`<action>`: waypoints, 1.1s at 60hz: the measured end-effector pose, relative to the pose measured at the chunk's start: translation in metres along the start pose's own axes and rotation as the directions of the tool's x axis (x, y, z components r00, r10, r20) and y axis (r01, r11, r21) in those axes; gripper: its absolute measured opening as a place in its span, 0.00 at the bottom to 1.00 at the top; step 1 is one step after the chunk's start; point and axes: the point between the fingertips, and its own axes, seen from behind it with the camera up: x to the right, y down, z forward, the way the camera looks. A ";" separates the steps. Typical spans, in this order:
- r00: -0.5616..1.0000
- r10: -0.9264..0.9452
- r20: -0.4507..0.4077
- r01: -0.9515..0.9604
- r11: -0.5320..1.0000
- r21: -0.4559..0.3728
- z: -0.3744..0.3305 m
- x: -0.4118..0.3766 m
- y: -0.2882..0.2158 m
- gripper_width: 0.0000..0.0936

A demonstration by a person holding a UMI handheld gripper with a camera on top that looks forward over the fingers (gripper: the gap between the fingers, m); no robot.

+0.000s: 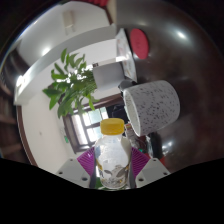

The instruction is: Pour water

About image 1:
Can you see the leafy plant in white pot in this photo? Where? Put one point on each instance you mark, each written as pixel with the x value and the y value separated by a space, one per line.
pixel 71 85

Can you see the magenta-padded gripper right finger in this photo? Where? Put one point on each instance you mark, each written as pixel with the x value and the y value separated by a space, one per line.
pixel 141 163

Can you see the red carpeted staircase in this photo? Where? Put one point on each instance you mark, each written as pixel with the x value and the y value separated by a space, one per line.
pixel 96 2

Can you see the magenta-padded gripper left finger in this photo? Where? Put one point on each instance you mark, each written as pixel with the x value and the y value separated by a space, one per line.
pixel 85 163

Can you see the green exit sign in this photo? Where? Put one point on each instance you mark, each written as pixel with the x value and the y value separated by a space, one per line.
pixel 65 138

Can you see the dark wooden glazed double door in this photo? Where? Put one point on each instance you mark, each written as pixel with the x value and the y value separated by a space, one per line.
pixel 85 128

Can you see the clear bottle with yellow cap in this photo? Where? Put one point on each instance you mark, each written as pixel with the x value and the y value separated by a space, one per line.
pixel 112 160

